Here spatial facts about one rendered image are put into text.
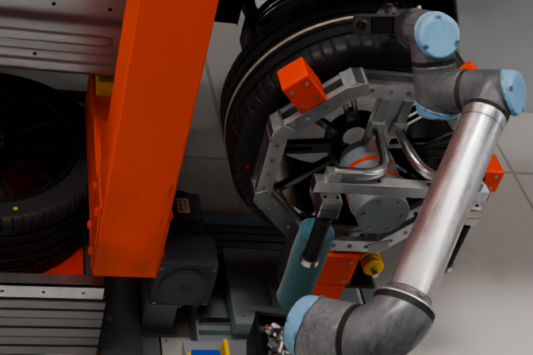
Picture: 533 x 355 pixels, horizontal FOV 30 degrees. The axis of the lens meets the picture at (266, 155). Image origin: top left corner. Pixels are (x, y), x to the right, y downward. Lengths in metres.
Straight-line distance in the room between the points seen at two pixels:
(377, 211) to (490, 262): 1.42
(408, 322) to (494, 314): 1.79
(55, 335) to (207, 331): 0.44
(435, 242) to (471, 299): 1.72
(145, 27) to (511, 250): 2.14
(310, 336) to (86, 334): 1.07
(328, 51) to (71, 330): 1.04
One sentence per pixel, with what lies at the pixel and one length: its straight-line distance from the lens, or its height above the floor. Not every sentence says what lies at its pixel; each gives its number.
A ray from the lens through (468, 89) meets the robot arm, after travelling 2.02.
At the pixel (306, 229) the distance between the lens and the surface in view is 2.41.
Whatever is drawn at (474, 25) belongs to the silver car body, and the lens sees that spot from 2.85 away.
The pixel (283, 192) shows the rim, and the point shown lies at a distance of 2.60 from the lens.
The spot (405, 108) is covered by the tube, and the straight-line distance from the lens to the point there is 2.34.
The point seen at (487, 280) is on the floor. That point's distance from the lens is 3.64.
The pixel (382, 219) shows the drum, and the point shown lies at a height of 0.84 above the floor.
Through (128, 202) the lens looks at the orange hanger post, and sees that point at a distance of 2.31.
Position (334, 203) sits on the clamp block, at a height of 0.95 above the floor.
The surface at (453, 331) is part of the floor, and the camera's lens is 3.40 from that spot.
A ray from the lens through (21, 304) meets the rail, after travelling 2.67.
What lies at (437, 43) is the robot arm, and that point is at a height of 1.35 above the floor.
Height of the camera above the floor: 2.33
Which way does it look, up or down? 38 degrees down
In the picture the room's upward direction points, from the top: 16 degrees clockwise
